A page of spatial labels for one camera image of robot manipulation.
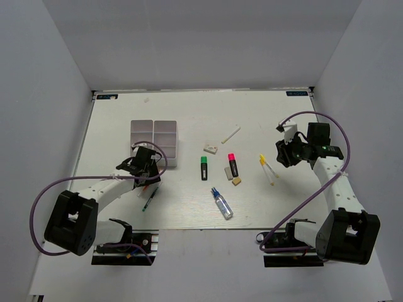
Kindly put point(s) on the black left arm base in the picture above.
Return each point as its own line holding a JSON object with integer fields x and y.
{"x": 132, "y": 248}

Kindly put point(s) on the blue spray bottle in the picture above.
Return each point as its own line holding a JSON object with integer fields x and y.
{"x": 222, "y": 204}

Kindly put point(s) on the white staples box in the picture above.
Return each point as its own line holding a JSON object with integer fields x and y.
{"x": 212, "y": 149}

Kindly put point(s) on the left blue corner label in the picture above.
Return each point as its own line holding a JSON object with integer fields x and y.
{"x": 106, "y": 96}

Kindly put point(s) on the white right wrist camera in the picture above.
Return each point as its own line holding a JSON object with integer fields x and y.
{"x": 288, "y": 128}

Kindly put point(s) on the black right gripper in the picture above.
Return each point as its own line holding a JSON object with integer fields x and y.
{"x": 284, "y": 156}

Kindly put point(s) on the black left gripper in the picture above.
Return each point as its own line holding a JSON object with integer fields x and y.
{"x": 155, "y": 170}

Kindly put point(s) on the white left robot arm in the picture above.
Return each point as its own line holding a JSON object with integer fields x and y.
{"x": 73, "y": 224}

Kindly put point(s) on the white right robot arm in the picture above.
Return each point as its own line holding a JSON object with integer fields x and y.
{"x": 349, "y": 233}

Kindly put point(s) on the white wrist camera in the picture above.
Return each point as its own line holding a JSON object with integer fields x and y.
{"x": 288, "y": 128}
{"x": 143, "y": 150}

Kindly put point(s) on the grey eraser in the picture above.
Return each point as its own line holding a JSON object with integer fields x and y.
{"x": 228, "y": 173}

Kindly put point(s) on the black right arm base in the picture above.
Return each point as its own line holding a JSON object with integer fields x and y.
{"x": 294, "y": 253}

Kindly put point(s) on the white pale yellow marker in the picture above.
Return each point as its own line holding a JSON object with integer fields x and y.
{"x": 228, "y": 137}

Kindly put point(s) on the blue corner label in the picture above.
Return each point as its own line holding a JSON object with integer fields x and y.
{"x": 106, "y": 96}
{"x": 296, "y": 93}

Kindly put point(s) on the white right organizer tray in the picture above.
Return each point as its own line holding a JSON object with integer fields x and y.
{"x": 166, "y": 138}

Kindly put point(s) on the right blue corner label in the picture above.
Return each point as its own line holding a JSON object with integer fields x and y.
{"x": 296, "y": 93}

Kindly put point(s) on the pink highlighter marker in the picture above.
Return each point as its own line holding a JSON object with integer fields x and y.
{"x": 233, "y": 165}

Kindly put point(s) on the green gel pen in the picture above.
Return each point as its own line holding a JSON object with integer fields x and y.
{"x": 151, "y": 197}

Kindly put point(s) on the yellow cap marker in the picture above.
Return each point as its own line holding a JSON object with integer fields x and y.
{"x": 269, "y": 166}

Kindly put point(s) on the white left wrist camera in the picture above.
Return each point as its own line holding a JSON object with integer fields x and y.
{"x": 143, "y": 150}

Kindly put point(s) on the tan eraser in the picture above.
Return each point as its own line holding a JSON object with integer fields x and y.
{"x": 236, "y": 181}

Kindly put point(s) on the green highlighter marker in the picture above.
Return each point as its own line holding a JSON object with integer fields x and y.
{"x": 204, "y": 168}

